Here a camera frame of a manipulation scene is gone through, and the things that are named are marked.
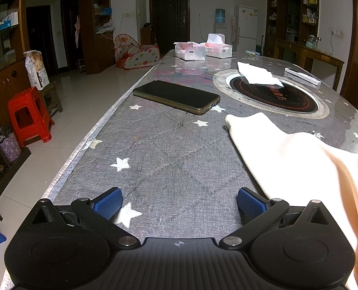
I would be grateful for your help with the dark wooden door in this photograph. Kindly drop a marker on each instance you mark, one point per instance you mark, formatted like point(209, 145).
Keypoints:
point(168, 18)

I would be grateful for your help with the tall wooden display cabinet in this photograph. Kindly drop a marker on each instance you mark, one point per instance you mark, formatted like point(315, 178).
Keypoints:
point(292, 9)

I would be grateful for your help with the round built-in induction cooker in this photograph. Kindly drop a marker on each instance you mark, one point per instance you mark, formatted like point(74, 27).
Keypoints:
point(275, 99)

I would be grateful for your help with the blue water bottle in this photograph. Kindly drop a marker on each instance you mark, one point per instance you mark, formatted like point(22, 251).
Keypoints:
point(220, 15)

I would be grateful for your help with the white tissue paper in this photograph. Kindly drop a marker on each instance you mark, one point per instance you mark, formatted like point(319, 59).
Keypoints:
point(256, 74)

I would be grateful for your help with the white refrigerator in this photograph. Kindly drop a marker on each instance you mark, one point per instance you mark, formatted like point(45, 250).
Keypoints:
point(246, 27)

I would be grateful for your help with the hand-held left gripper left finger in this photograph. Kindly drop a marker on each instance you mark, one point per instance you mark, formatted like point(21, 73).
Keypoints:
point(108, 205)

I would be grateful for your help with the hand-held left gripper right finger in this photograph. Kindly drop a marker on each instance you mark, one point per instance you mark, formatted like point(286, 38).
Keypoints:
point(251, 204)

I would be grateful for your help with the wooden desk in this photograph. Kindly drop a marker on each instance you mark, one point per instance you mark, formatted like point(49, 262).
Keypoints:
point(306, 53)

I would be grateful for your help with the white water dispenser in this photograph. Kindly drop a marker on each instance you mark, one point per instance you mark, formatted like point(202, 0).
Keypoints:
point(220, 30)

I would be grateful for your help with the pink hanging cloth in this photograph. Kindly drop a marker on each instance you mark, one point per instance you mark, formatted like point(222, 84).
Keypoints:
point(77, 33)

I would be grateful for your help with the small green cloth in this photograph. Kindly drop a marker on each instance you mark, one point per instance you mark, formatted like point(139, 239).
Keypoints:
point(251, 52)

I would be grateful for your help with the small wooden stool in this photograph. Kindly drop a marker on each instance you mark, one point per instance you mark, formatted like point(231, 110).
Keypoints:
point(53, 96)

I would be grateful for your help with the wooden wall cabinet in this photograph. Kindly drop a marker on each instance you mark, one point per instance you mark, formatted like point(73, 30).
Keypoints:
point(3, 78)

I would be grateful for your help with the wooden shelf cabinet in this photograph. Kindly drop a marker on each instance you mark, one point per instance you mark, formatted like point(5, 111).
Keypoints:
point(89, 30)

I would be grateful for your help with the trash bin with purple liner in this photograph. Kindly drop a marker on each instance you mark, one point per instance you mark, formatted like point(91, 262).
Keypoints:
point(7, 143)

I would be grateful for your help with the glass kettle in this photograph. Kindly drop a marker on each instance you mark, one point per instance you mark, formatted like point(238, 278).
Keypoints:
point(311, 41)

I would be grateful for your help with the polka dot play tent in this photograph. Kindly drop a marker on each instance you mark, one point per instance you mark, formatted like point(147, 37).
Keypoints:
point(139, 56)

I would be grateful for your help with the white tissue box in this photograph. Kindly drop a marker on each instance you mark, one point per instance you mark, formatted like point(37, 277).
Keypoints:
point(219, 50)
point(189, 51)

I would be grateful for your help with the white printed bag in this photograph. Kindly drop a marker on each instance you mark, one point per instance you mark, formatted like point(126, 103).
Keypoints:
point(36, 69)

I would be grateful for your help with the black smartphone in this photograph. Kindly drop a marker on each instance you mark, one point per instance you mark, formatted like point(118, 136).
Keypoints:
point(176, 95)

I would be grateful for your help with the red plastic stool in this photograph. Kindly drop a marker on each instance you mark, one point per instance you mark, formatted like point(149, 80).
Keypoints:
point(27, 108)

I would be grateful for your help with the cream shirt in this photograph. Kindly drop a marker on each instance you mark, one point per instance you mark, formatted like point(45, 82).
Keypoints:
point(303, 163)

